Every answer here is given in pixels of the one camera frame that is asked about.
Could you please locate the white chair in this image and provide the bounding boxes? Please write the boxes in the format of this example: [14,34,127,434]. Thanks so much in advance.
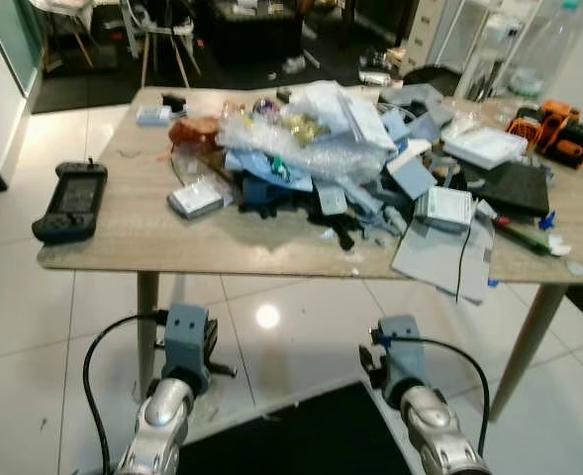
[123,0,204,87]

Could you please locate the clear bubble wrap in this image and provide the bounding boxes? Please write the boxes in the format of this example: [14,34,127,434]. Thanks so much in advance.
[217,94,393,186]

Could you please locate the square white box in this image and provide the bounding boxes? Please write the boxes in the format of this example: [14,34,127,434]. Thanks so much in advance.
[414,186,478,235]

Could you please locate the orange and black tool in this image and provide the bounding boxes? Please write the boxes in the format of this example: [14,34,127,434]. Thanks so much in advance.
[506,99,583,170]

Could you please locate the black handheld game console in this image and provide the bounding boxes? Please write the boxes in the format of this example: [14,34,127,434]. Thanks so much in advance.
[32,160,109,245]

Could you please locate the flat black box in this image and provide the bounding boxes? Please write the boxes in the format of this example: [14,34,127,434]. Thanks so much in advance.
[463,160,553,221]

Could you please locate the light wooden table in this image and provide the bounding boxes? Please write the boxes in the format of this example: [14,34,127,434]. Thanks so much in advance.
[37,86,583,423]

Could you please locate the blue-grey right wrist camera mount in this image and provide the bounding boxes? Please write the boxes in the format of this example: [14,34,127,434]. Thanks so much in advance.
[377,315,430,408]

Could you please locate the small pale blue packet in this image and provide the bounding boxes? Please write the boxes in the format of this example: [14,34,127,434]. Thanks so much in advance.
[136,104,174,128]

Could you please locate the orange-brown crumpled wrapper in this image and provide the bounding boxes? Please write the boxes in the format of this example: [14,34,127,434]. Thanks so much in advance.
[167,116,224,150]

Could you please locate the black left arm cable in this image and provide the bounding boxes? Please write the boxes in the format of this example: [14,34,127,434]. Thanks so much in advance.
[81,310,169,475]

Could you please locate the clear plastic bottle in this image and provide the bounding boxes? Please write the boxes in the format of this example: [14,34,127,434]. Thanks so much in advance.
[497,0,583,101]

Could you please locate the flat white box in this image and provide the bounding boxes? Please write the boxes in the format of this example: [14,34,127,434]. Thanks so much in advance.
[441,126,530,172]

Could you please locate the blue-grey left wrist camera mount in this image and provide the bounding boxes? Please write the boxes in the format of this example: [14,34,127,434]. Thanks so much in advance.
[161,304,214,397]

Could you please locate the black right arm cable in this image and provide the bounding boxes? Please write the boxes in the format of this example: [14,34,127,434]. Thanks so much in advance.
[374,333,493,457]

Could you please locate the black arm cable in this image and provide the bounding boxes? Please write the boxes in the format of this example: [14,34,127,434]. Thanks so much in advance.
[81,310,169,475]
[374,333,493,457]

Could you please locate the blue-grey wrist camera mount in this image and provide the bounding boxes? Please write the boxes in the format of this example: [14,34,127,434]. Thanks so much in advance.
[161,304,214,397]
[377,315,430,408]

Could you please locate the grey paper sheet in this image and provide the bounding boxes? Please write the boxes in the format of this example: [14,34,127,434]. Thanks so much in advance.
[390,212,496,304]

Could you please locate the black cabinet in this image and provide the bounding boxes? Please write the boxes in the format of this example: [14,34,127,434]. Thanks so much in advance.
[205,0,308,66]

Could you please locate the black floor mat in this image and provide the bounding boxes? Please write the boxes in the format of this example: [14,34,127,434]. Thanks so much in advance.
[176,381,423,475]

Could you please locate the green marker pen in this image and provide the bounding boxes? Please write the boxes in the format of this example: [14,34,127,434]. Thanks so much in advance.
[488,215,555,257]

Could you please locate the small white labelled box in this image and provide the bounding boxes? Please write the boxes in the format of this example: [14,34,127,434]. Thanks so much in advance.
[167,181,226,220]

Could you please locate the grey cardboard box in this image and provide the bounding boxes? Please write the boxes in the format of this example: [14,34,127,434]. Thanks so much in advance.
[384,148,438,200]

